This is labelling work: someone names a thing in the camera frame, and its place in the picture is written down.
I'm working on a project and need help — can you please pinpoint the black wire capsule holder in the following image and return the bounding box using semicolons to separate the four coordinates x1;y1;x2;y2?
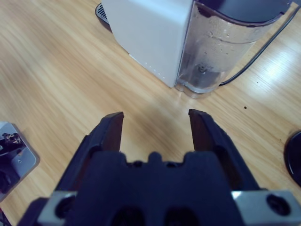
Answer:
284;130;301;186

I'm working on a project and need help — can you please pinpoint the white metal mount plate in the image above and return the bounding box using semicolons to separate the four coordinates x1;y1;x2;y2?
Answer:
0;121;40;201

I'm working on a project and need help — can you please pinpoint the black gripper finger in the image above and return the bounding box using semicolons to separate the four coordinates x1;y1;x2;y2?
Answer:
55;112;125;192
188;109;261;192

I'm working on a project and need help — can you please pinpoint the black power cable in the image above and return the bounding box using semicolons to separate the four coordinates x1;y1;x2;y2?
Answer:
221;4;301;86

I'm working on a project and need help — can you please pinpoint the white capsule coffee machine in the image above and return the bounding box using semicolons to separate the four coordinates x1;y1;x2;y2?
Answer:
95;0;196;89

